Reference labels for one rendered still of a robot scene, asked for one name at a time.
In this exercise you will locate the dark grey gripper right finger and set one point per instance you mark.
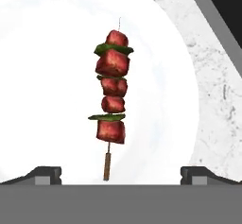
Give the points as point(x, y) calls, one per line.
point(194, 175)

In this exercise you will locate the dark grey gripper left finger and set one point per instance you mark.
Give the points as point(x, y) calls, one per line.
point(47, 175)

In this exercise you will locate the red meat kebab skewer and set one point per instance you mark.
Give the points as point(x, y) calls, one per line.
point(112, 86)

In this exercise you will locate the white round plate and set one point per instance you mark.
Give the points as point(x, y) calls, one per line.
point(60, 86)

